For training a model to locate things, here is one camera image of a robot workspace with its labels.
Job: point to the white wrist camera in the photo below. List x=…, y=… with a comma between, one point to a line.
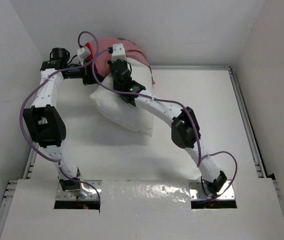
x=118, y=53
x=83, y=53

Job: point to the metal base plate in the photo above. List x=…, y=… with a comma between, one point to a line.
x=91, y=190
x=199, y=192

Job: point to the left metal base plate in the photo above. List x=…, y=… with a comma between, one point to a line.
x=91, y=190

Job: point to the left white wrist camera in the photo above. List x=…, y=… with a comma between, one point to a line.
x=83, y=53

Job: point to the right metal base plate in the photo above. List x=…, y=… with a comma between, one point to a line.
x=199, y=192

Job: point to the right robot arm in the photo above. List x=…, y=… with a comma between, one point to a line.
x=185, y=131

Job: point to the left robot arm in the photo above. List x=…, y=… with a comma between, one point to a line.
x=45, y=125

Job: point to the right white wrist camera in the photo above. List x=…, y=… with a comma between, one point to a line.
x=118, y=53

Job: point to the white pillow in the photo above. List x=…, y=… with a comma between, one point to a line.
x=115, y=109

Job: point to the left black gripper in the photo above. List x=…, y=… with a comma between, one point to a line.
x=87, y=75

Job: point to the red patterned pillowcase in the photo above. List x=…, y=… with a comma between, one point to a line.
x=136, y=55

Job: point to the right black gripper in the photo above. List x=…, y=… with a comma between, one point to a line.
x=112, y=61

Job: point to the white front cover board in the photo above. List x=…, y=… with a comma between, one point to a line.
x=145, y=210

